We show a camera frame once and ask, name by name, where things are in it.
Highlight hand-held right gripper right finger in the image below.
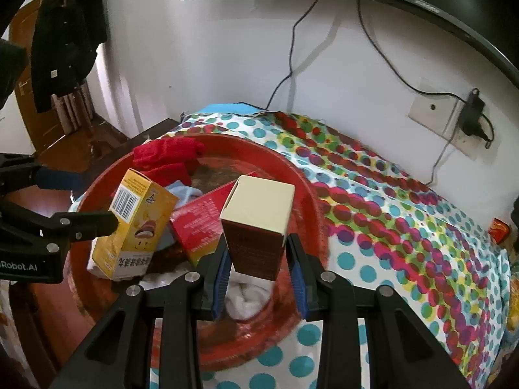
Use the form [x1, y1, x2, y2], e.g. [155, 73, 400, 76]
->
[286, 233, 463, 389]

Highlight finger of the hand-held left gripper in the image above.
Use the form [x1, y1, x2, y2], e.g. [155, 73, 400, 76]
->
[0, 152, 82, 196]
[0, 200, 130, 252]

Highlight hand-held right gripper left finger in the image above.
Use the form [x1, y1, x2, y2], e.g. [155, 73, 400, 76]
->
[49, 237, 232, 389]

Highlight yellow carton box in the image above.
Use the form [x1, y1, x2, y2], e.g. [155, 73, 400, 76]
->
[86, 168, 179, 281]

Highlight red and green box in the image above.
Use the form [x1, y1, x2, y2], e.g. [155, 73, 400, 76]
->
[169, 172, 258, 268]

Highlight cream and brown box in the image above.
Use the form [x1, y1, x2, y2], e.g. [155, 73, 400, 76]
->
[220, 174, 296, 281]

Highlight light blue sock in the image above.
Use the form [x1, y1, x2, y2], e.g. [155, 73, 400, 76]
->
[167, 180, 203, 207]

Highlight red sock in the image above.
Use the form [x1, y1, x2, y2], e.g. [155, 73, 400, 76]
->
[132, 138, 205, 171]
[148, 163, 192, 189]

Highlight round red tray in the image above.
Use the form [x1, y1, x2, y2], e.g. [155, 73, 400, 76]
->
[67, 132, 325, 371]

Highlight brown patterned curtain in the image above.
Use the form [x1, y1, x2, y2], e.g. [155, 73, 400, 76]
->
[51, 81, 96, 134]

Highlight brown wooden door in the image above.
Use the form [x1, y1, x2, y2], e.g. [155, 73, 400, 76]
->
[8, 0, 66, 155]

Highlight polka dot tablecloth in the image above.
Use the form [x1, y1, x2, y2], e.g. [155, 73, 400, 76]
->
[148, 109, 512, 389]

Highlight black hanging clothes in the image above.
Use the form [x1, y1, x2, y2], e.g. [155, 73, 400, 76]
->
[30, 0, 108, 114]

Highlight blue sheet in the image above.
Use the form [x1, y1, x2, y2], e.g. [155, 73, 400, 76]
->
[199, 102, 264, 116]

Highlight red snack packet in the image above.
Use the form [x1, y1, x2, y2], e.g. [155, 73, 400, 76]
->
[487, 218, 512, 246]

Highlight black power adapter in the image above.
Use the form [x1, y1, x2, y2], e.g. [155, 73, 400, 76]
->
[460, 88, 486, 137]

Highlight thin adapter output cable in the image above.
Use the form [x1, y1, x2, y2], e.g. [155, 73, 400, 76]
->
[428, 136, 461, 185]

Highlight white wall socket plate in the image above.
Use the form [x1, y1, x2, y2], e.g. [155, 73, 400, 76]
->
[407, 77, 493, 160]

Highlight black television power cable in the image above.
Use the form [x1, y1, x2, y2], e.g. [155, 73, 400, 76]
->
[357, 0, 469, 100]

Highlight thin black hanging cable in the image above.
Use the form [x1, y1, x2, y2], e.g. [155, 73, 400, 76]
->
[263, 0, 325, 112]

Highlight black wall plug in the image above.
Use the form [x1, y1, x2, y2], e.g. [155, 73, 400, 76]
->
[478, 115, 495, 148]

